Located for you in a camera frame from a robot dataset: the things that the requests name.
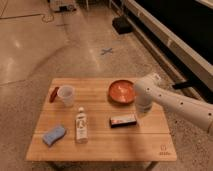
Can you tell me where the black and white eraser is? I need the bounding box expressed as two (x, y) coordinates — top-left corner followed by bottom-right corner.
(109, 114), (137, 128)

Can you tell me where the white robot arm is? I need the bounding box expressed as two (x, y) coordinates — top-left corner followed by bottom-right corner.
(134, 73), (213, 135)

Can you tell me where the orange bowl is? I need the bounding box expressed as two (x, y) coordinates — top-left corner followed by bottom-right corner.
(108, 80), (135, 104)

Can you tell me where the wooden folding table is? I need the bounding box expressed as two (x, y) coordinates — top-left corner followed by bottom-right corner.
(26, 78), (177, 162)

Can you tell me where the clear plastic cup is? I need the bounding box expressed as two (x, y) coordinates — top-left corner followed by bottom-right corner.
(57, 85), (74, 107)

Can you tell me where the small white bottle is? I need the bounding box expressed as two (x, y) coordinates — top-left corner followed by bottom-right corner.
(75, 107), (88, 143)

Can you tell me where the black box on floor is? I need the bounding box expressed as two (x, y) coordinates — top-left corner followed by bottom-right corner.
(112, 16), (132, 34)

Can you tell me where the blue sponge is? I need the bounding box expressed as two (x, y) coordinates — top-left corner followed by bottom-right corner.
(42, 125), (66, 146)

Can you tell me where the equipment on floor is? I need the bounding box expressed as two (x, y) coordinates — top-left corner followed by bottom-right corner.
(49, 0), (76, 12)

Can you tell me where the long white rail frame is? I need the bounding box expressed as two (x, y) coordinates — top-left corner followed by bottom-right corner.
(109, 0), (213, 101)

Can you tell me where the black floor cable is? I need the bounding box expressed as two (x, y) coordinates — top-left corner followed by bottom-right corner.
(0, 0), (56, 24)

